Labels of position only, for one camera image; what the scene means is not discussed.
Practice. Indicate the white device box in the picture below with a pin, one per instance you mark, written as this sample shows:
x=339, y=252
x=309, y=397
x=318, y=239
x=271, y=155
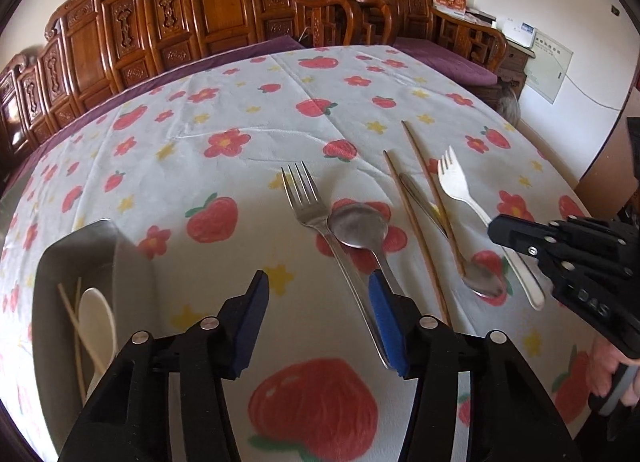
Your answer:
x=520, y=32

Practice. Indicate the white plastic fork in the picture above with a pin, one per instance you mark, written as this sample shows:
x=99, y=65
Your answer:
x=455, y=182

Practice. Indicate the large metal spoon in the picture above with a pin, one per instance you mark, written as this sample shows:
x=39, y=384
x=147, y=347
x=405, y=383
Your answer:
x=357, y=224

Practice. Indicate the brown wooden cabinet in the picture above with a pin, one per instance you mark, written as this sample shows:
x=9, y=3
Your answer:
x=605, y=177

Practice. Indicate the small metal spoon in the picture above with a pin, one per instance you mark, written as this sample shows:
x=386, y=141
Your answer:
x=482, y=283

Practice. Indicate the grey plastic bag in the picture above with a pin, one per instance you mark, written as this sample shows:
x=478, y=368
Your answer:
x=507, y=102

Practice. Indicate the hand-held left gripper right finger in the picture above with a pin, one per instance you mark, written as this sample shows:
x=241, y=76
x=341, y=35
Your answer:
x=387, y=327

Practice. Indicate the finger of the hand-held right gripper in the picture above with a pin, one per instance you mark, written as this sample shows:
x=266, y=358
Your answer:
x=520, y=237
x=600, y=237

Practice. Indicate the purple armchair cushion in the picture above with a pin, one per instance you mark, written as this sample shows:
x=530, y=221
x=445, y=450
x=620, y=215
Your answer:
x=450, y=60

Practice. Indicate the white wall panel door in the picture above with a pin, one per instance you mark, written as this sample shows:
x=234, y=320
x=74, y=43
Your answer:
x=547, y=65

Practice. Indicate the brown wooden chopstick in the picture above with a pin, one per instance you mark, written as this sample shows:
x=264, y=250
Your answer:
x=410, y=214
x=430, y=187

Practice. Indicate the light wooden chopstick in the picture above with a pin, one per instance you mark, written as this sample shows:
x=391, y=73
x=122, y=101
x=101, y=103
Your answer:
x=75, y=320

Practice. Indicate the rectangular metal tin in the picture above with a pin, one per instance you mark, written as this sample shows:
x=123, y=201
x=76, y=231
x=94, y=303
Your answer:
x=60, y=262

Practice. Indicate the strawberry print white tablecloth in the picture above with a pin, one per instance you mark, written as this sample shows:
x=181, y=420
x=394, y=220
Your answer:
x=225, y=92

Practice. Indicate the metal fork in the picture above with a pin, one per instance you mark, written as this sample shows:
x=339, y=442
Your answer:
x=305, y=207

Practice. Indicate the person's right hand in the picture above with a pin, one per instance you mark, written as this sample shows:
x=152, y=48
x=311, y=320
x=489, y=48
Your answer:
x=602, y=367

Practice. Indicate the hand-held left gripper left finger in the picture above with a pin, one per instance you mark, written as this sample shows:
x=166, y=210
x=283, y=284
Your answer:
x=252, y=322

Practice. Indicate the wooden side table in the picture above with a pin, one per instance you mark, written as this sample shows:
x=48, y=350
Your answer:
x=512, y=62

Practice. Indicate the white plastic spoon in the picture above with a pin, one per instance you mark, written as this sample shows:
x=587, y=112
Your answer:
x=97, y=317

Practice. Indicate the small white carton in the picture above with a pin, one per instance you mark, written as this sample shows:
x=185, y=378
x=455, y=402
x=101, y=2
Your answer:
x=480, y=17

